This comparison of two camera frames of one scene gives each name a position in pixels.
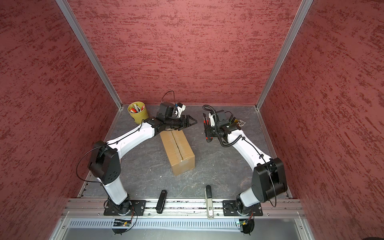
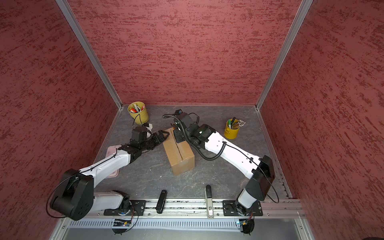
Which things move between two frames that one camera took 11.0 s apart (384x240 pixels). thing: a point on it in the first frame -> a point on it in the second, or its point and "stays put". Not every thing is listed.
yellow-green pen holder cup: (138, 111) stays put
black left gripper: (186, 125) -> (158, 141)
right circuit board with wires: (247, 225) stays put
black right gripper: (209, 132) -> (177, 133)
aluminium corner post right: (304, 6) stays put
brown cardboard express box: (179, 151) stays put
